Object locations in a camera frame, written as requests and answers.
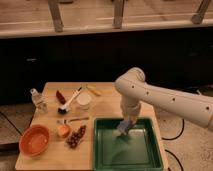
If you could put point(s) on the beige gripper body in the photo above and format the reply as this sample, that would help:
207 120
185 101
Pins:
132 118

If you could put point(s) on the blue sponge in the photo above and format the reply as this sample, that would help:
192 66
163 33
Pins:
124 126

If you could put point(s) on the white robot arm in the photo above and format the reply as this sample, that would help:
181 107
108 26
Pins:
133 89

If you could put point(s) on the green plastic tray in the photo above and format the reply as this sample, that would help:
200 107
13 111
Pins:
136 151

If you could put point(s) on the yellow banana toy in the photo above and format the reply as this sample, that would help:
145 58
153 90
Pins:
93 90

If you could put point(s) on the white plastic cup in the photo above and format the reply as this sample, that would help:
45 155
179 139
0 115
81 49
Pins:
84 100

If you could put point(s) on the purple grape bunch toy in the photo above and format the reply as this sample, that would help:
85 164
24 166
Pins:
74 139

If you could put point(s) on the dark red sausage toy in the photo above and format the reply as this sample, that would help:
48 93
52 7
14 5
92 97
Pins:
60 97

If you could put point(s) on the wooden board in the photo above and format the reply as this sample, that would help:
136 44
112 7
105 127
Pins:
59 156

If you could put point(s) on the clear spray bottle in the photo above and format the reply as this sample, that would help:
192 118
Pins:
38 100

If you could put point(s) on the orange bowl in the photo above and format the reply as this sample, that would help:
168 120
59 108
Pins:
34 140

